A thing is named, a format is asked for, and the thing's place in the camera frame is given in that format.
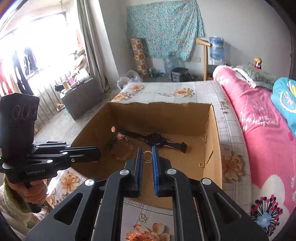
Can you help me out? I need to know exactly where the wooden chair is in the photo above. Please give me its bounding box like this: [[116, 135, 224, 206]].
[[196, 38, 213, 81]]

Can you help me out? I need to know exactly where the small mushroom figurine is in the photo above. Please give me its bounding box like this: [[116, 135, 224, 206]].
[[253, 57, 262, 70]]

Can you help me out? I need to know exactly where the brown cardboard box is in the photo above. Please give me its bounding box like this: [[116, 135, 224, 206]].
[[73, 102, 222, 209]]

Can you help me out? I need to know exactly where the dark grey cabinet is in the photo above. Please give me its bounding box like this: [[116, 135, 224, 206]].
[[61, 78, 102, 120]]

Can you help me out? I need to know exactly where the blue water jug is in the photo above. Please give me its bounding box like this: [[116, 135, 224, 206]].
[[209, 37, 225, 64]]

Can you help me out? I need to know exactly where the orange patterned tall box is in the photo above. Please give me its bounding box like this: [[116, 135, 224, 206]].
[[130, 38, 148, 78]]

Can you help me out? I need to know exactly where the grey patterned pillow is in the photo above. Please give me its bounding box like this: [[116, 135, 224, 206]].
[[233, 65, 278, 92]]

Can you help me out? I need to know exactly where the pink floral quilt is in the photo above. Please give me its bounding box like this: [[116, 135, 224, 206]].
[[213, 65, 295, 240]]

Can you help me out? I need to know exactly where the floral grey bed sheet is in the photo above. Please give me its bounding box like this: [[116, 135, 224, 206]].
[[46, 81, 252, 240]]

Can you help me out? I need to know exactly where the person left hand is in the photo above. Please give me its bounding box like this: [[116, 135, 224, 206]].
[[23, 180, 47, 204]]

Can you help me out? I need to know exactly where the pink strap smart watch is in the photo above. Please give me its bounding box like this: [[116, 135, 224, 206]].
[[119, 130, 188, 153]]

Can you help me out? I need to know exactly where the grey window curtain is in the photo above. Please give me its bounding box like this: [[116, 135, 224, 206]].
[[76, 1, 109, 93]]

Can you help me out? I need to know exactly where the grey rice cooker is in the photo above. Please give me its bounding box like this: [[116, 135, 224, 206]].
[[171, 67, 190, 82]]

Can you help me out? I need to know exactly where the teal floral wall cloth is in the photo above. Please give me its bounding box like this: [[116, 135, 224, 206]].
[[126, 1, 204, 61]]

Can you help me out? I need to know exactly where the white plastic bag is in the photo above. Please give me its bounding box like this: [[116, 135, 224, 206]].
[[116, 70, 143, 90]]

